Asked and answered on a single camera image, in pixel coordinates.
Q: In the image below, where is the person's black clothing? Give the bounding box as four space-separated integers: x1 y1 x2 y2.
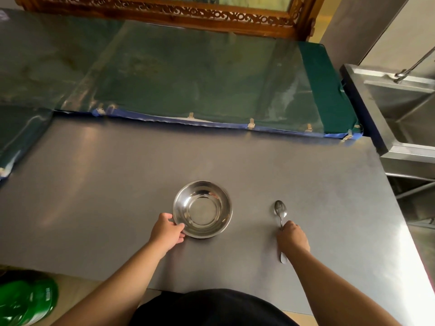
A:
129 288 300 326

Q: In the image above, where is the carved wooden frame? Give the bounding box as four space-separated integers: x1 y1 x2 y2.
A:
14 0 319 41

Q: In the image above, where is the steel sink stand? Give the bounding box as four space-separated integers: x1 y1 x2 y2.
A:
380 155 435 231

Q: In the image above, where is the metal rod with hook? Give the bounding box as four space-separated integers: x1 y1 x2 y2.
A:
394 47 435 84

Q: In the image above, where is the person's right hand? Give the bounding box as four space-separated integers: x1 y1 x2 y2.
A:
276 221 311 258

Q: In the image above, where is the green plastic container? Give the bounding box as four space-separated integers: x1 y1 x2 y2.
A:
0 270 59 326

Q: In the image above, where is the clear plastic sheet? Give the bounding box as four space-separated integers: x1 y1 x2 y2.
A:
0 10 324 167

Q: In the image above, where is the stainless steel sink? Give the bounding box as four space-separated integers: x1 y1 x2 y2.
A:
340 64 435 157

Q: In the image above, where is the person's left forearm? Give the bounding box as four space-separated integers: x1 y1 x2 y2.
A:
50 235 174 326

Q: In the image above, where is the person's left hand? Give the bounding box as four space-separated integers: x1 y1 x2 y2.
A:
148 212 186 251

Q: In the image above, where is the landscape painting panel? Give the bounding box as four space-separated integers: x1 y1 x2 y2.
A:
142 0 293 12

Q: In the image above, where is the person's right forearm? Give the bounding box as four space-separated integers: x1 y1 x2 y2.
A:
287 249 406 326

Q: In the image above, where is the green table cloth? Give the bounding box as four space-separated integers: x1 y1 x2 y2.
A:
0 10 363 180

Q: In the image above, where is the blue cloth edge strip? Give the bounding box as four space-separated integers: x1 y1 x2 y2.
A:
91 107 364 141

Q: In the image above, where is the stainless steel spoon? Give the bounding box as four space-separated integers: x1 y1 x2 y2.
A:
274 200 289 264

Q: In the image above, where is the stainless steel bowl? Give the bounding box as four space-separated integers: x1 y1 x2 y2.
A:
172 180 234 239

